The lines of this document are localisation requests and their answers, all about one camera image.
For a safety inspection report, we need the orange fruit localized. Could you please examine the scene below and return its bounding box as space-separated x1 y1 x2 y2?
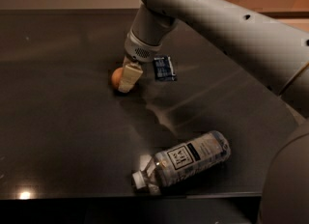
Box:
111 68 123 90

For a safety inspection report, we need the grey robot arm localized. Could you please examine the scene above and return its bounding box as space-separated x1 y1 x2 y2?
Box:
117 0 309 224

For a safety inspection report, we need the blue plastic tea bottle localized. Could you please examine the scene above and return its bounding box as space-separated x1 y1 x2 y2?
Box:
132 130 231 195

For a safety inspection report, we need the dark blue snack packet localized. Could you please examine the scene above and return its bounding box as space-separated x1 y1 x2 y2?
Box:
153 55 177 81

